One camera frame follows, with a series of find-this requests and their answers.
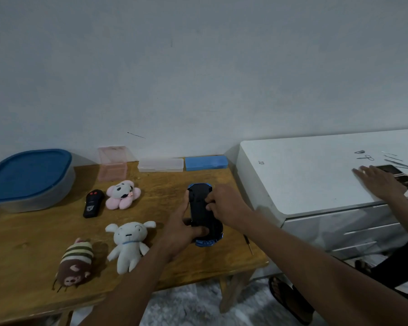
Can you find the blue plastic case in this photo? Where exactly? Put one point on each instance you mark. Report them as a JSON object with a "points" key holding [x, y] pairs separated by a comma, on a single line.
{"points": [[206, 163]]}

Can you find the wooden table leg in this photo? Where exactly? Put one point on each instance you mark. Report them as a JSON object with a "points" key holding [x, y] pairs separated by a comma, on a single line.
{"points": [[65, 319], [234, 291]]}

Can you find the person's right hand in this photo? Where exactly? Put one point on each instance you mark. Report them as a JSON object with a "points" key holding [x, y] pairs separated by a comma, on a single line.
{"points": [[227, 207]]}

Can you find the blue container lid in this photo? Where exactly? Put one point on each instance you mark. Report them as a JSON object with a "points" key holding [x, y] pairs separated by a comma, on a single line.
{"points": [[27, 174]]}

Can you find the small metal scissors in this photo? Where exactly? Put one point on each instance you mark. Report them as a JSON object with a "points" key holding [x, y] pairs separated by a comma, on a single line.
{"points": [[367, 157]]}

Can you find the black sandal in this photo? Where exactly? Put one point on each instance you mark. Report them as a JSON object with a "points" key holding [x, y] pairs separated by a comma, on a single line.
{"points": [[275, 295]]}

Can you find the small black screwdriver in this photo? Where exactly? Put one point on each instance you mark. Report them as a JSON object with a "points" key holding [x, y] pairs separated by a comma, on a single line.
{"points": [[248, 244]]}

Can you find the clear plastic case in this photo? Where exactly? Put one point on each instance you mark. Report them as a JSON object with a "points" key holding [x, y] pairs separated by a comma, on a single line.
{"points": [[160, 165]]}

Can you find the person's left forearm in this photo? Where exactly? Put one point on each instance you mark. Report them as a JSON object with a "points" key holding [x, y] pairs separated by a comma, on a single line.
{"points": [[129, 291]]}

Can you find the pink flower plush toy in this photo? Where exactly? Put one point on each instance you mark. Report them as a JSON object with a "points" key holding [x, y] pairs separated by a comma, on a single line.
{"points": [[122, 196]]}

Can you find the black remote control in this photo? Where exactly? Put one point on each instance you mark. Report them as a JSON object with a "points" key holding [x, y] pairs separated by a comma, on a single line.
{"points": [[93, 204]]}

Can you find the white cabinet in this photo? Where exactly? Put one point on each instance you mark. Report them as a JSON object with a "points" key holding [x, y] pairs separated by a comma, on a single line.
{"points": [[309, 179]]}

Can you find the thin metal pick tool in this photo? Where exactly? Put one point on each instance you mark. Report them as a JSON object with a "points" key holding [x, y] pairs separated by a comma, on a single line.
{"points": [[396, 163], [389, 154], [393, 158]]}

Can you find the blue toy car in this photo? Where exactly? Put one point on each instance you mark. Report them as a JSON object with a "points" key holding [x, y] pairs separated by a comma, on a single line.
{"points": [[199, 207]]}

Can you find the brown striped plush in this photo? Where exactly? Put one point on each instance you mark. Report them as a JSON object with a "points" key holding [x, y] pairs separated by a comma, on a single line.
{"points": [[74, 264]]}

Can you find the pink transparent case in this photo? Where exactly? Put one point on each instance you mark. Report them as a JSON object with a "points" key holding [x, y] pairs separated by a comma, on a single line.
{"points": [[112, 171]]}

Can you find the person's right forearm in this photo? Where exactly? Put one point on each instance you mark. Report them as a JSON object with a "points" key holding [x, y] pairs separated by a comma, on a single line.
{"points": [[326, 278]]}

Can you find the person's left hand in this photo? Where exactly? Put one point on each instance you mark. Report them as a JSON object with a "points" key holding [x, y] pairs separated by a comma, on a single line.
{"points": [[176, 237]]}

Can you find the dark flat card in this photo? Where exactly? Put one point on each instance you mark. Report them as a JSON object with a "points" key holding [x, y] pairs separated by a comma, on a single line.
{"points": [[389, 169], [403, 179]]}

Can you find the white dog plush toy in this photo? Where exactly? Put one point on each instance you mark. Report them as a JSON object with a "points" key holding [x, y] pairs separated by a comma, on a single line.
{"points": [[129, 244]]}

